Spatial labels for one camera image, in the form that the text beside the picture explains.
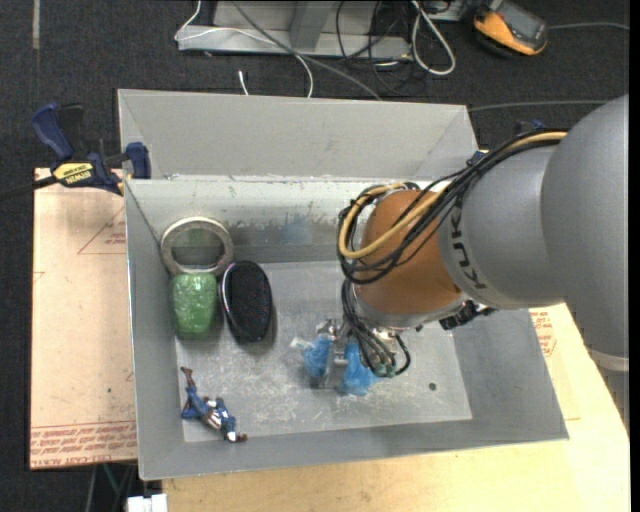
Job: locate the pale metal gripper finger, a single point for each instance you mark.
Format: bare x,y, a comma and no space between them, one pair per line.
327,331
338,365

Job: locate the blue crumpled plastic bag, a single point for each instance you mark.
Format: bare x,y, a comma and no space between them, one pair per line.
357,372

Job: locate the grey metal bin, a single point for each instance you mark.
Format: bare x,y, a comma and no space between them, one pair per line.
300,390

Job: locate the blue toy action figure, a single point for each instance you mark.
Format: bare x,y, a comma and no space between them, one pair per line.
210,407

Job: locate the green translucent plastic fist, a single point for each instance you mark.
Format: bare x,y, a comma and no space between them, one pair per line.
194,305

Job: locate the brown cardboard board, red print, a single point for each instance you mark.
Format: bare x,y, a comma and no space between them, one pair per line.
80,325

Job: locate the black cylinder on white bracket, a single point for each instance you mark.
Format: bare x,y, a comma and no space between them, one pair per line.
462,315

